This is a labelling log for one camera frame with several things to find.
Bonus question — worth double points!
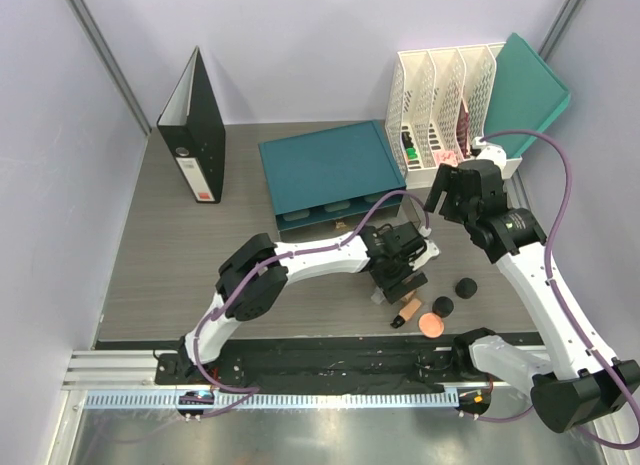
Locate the beige foundation bottle black cap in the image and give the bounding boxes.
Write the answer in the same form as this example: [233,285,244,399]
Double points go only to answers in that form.
[390,298,422,329]

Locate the teal makeup drawer organizer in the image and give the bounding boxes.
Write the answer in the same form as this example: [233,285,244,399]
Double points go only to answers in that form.
[259,121,409,242]

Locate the clear makeup remover bottle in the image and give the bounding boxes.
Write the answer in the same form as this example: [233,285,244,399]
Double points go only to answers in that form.
[371,287,386,304]

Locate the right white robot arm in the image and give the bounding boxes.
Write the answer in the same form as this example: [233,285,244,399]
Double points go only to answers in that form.
[424,160,639,433]

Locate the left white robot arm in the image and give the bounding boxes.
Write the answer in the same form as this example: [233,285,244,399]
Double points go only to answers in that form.
[177,222,440,384]

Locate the pink sticky notes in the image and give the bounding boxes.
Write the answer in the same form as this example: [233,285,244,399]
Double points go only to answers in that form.
[433,149,459,167]

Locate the dark red booklet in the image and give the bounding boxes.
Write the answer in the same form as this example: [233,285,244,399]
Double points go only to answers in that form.
[456,99,471,158]

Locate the green black marker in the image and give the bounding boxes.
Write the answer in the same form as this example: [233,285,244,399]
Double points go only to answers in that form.
[401,130,419,162]

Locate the beige foundation bottle grey cap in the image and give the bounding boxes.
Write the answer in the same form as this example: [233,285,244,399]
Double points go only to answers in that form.
[401,290,420,304]

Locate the white mesh file organizer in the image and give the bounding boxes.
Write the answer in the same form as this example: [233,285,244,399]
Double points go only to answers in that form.
[384,42,504,189]

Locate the orange round powder puff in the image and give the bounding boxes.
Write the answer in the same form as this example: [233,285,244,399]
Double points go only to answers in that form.
[418,312,445,339]

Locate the teal folder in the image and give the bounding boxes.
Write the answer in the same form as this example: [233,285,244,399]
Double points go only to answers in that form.
[484,33,571,135]

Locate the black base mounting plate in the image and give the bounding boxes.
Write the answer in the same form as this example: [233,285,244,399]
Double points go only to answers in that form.
[153,337,512,392]

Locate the black lever arch binder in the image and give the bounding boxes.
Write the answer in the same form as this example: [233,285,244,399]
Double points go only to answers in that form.
[156,48,226,203]

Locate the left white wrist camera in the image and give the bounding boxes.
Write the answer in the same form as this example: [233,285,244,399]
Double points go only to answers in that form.
[413,225,440,270]

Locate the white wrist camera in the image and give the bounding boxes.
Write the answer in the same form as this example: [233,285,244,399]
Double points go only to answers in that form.
[413,225,440,270]
[471,137,507,170]

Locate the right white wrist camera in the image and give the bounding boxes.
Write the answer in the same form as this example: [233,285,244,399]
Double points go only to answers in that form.
[471,137,507,170]

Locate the white slotted cable duct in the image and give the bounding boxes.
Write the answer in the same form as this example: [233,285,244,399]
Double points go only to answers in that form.
[84,388,459,411]

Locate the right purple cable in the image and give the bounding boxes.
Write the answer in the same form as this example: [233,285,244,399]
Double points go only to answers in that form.
[474,129,640,451]

